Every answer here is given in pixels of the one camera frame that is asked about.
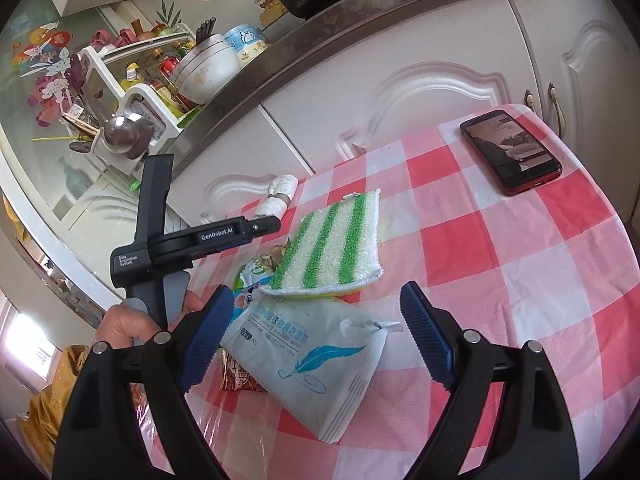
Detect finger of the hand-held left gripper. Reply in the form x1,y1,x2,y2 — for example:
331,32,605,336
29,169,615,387
149,215,283,267

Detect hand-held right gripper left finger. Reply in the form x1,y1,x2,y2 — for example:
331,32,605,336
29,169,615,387
52,284,236,480

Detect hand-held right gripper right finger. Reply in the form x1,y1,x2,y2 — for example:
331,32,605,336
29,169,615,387
399,281,583,480

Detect red patterned snack packet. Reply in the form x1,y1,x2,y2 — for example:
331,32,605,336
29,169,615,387
220,350,266,393

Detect white wet wipe packet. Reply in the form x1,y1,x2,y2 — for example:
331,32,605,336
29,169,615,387
220,292,403,443

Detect person's left forearm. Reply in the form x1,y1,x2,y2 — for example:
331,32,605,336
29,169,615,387
20,344,98,466

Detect person's left hand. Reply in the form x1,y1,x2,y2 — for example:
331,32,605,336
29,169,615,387
94,294,206,356

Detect red checked tablecloth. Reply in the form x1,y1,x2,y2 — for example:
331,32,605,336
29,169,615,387
135,104,636,480

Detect white green snack packet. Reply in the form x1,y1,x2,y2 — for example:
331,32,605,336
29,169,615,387
232,245,291,311

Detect steel ladle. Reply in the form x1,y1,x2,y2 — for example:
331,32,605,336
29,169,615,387
100,111,155,160

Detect white cabinet door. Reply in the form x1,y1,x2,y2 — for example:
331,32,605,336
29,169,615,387
505,0,640,221
260,0,533,181
162,102,321,241

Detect small white rolled cloth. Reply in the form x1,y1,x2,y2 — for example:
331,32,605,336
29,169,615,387
259,174,299,222

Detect white dish rack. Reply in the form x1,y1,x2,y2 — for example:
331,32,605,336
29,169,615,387
75,27,203,173

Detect green striped sponge cloth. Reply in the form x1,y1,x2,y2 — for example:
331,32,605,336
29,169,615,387
260,188,383,297

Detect stack of white bowls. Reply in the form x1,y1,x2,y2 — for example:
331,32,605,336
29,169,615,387
171,33,242,106

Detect dark chopsticks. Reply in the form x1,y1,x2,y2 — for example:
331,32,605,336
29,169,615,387
192,16,219,47

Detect cartoon print cup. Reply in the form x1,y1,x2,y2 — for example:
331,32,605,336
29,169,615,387
223,22,271,68

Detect red smartphone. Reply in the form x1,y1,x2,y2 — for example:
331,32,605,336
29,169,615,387
460,109,563,197

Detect colourful flower wall stickers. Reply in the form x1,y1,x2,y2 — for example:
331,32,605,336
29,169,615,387
7,20,76,131

